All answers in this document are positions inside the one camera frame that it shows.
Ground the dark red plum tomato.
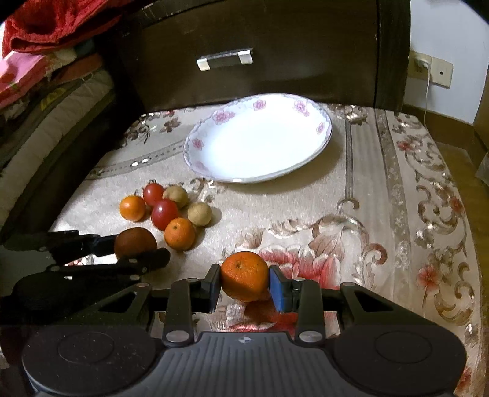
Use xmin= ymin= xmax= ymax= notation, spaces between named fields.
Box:
xmin=114 ymin=227 xmax=157 ymax=260

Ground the large orange mandarin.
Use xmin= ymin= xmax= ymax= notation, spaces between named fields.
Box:
xmin=220 ymin=251 xmax=269 ymax=303

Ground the small orange mandarin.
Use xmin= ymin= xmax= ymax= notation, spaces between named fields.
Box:
xmin=119 ymin=194 xmax=146 ymax=223
xmin=164 ymin=217 xmax=196 ymax=251

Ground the red cherry tomato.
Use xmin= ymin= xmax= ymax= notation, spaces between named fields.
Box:
xmin=151 ymin=199 xmax=179 ymax=231
xmin=142 ymin=182 xmax=165 ymax=208

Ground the white floral ceramic plate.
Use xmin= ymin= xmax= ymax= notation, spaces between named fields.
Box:
xmin=183 ymin=93 xmax=333 ymax=184

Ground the pink folded blanket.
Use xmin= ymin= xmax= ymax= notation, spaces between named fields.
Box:
xmin=1 ymin=49 xmax=102 ymax=109

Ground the dark wooden drawer cabinet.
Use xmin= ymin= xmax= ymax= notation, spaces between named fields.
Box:
xmin=105 ymin=1 xmax=410 ymax=112

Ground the red plush blanket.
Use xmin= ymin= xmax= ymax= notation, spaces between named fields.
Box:
xmin=2 ymin=1 xmax=129 ymax=55

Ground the clear acrylic drawer handle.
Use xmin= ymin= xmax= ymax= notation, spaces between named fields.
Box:
xmin=197 ymin=48 xmax=254 ymax=72

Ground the white power cable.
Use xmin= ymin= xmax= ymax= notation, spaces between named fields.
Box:
xmin=417 ymin=59 xmax=432 ymax=127

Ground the beige wall socket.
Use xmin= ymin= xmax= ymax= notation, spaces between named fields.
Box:
xmin=408 ymin=50 xmax=453 ymax=89

